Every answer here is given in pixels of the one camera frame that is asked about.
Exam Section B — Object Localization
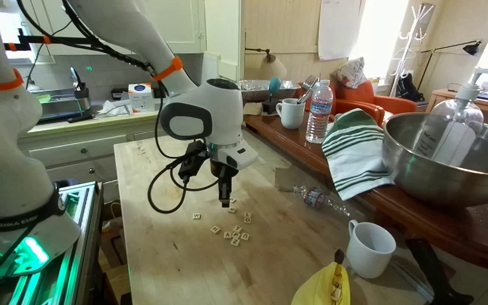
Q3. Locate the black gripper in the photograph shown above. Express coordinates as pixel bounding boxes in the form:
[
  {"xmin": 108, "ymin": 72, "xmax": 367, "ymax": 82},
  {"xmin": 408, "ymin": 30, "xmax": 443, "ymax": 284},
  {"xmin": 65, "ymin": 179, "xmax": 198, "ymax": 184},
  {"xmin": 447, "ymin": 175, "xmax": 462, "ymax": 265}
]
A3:
[{"xmin": 177, "ymin": 140, "xmax": 257, "ymax": 208}]

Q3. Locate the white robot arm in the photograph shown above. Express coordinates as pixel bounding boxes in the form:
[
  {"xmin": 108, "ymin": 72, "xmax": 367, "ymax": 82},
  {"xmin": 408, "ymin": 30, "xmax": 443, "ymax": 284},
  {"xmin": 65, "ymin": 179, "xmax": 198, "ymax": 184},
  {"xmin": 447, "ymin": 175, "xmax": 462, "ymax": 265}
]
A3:
[{"xmin": 0, "ymin": 0, "xmax": 255, "ymax": 274}]

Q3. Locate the crushed clear plastic bottle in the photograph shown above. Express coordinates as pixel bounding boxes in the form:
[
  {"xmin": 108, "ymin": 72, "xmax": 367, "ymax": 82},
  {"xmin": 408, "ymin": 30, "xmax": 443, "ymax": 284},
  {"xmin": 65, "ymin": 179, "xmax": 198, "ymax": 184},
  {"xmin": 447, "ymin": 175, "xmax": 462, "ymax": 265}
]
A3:
[{"xmin": 294, "ymin": 186, "xmax": 347, "ymax": 214}]

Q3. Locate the white mug with utensils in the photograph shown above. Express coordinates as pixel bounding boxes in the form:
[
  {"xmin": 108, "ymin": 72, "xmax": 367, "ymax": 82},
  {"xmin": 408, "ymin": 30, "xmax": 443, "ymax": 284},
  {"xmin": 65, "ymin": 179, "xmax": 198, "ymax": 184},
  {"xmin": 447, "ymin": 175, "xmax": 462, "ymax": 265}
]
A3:
[{"xmin": 276, "ymin": 98, "xmax": 304, "ymax": 128}]

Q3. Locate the clear water bottle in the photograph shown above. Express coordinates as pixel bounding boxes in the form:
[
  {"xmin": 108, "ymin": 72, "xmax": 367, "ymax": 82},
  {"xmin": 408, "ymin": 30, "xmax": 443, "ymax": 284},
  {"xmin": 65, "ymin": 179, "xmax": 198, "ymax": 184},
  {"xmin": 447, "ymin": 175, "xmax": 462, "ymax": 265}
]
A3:
[{"xmin": 304, "ymin": 81, "xmax": 333, "ymax": 143}]

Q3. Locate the striped green white towel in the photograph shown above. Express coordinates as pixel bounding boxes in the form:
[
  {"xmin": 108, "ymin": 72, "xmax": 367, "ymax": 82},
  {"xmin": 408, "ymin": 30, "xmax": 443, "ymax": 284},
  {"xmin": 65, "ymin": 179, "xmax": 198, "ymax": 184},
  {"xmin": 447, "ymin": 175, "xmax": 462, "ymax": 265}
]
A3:
[{"xmin": 321, "ymin": 108, "xmax": 392, "ymax": 199}]

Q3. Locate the yellow bowl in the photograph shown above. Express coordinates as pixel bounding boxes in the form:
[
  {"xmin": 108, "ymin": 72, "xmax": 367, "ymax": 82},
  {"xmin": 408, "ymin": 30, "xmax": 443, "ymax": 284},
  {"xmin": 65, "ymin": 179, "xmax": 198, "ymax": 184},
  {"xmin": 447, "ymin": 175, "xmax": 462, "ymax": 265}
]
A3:
[{"xmin": 291, "ymin": 262, "xmax": 350, "ymax": 305}]

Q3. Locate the white mug near bowl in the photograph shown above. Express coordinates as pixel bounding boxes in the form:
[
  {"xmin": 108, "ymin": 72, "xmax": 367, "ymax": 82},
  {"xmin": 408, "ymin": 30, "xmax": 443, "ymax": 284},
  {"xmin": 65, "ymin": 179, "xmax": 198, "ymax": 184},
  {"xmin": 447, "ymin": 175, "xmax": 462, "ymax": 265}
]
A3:
[{"xmin": 345, "ymin": 220, "xmax": 396, "ymax": 279}]

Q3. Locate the orange armchair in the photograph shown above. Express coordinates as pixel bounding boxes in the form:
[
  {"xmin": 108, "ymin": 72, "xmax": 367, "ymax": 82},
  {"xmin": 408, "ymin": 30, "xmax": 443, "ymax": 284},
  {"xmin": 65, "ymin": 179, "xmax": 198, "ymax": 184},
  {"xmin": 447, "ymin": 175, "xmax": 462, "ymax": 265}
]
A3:
[{"xmin": 330, "ymin": 75, "xmax": 418, "ymax": 125}]

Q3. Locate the dark wooden side table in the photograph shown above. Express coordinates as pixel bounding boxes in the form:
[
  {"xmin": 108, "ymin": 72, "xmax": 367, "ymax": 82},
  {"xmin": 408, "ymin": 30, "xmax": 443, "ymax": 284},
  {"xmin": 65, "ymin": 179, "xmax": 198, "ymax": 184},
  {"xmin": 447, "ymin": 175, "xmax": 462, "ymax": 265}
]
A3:
[{"xmin": 243, "ymin": 114, "xmax": 488, "ymax": 267}]

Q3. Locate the clear soap pump bottle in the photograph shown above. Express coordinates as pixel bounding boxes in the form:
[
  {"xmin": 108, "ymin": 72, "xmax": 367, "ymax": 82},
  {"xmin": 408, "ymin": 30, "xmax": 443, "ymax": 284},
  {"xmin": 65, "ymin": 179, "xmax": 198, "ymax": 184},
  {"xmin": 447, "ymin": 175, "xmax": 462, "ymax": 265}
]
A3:
[{"xmin": 411, "ymin": 67, "xmax": 488, "ymax": 165}]

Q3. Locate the steel mixing bowl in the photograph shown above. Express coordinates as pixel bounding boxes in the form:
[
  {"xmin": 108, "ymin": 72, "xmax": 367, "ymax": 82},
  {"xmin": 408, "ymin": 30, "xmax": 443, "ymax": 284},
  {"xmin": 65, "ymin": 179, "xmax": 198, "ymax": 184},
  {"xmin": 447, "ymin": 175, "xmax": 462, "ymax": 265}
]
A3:
[{"xmin": 382, "ymin": 113, "xmax": 488, "ymax": 206}]

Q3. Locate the black desk lamp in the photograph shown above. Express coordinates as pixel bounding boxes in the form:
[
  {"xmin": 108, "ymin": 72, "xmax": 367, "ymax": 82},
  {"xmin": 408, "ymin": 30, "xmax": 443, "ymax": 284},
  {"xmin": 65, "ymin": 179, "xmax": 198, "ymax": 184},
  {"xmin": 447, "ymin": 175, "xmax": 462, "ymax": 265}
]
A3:
[{"xmin": 418, "ymin": 38, "xmax": 479, "ymax": 82}]

